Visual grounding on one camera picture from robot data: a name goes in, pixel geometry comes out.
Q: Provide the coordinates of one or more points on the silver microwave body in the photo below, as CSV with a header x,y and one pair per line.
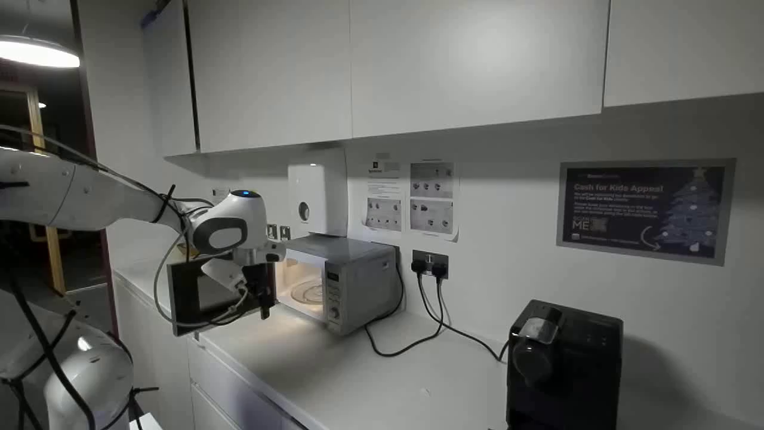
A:
x,y
359,278

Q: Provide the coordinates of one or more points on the white upper cabinet door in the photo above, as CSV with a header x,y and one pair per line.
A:
x,y
682,43
269,71
169,80
478,55

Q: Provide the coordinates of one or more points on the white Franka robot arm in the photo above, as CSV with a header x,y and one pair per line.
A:
x,y
78,193

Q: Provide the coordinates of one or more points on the framed dark poster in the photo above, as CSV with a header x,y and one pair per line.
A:
x,y
645,210

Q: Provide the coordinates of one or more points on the white notice sheet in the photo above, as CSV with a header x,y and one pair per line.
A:
x,y
384,182

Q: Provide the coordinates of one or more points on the double wall socket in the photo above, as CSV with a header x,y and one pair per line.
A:
x,y
431,259

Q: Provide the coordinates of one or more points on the white base cabinet fronts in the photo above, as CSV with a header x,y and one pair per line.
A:
x,y
157,369

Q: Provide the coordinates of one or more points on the glass microwave turntable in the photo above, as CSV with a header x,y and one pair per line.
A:
x,y
308,295

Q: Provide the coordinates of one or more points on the black microwave door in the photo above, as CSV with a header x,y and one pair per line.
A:
x,y
182,301

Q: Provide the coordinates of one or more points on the round ceiling lamp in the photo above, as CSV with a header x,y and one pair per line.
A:
x,y
37,53

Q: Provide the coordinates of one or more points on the white paper towel dispenser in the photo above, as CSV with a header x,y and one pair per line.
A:
x,y
306,199

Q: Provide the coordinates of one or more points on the black coffee machine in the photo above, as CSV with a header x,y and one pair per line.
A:
x,y
573,365

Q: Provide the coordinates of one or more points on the yellow wooden frame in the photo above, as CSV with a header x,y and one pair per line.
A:
x,y
53,259

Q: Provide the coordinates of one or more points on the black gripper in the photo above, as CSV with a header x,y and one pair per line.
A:
x,y
257,279

